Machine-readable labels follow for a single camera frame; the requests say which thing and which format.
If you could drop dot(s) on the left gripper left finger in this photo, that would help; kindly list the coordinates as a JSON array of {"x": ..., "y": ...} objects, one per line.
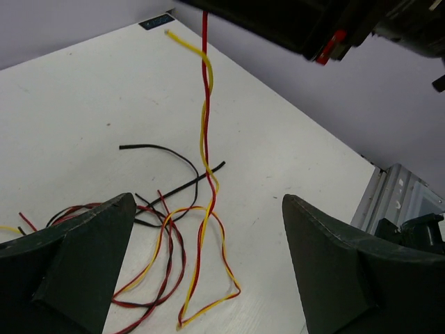
[{"x": 61, "y": 279}]

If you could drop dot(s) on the right blue label sticker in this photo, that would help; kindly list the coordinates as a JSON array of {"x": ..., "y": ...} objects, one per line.
[{"x": 156, "y": 21}]

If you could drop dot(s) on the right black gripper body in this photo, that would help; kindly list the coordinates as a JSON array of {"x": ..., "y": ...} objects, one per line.
[{"x": 415, "y": 25}]

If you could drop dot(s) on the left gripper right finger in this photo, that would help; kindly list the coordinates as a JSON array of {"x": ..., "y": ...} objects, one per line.
[{"x": 350, "y": 281}]

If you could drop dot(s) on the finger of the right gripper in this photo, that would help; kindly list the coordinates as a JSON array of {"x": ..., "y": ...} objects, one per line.
[{"x": 303, "y": 27}]

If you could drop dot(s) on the aluminium rail frame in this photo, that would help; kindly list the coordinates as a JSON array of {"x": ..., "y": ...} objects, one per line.
[{"x": 397, "y": 195}]

